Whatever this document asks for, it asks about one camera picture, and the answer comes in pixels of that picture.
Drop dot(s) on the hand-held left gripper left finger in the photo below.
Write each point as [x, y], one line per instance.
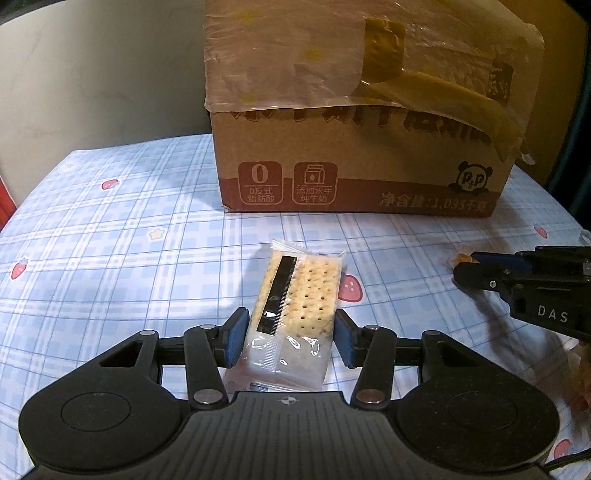
[238, 338]

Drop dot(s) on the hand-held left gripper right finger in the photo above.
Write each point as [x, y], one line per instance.
[346, 342]

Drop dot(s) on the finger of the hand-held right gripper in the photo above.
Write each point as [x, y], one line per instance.
[501, 261]
[478, 277]

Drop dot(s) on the clear cracker packet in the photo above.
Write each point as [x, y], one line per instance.
[300, 295]

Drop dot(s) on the brown cardboard box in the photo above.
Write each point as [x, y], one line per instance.
[369, 187]

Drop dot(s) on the clear plastic bag liner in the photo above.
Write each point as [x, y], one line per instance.
[300, 55]

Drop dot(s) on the red leaf-print curtain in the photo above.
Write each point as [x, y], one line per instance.
[5, 198]

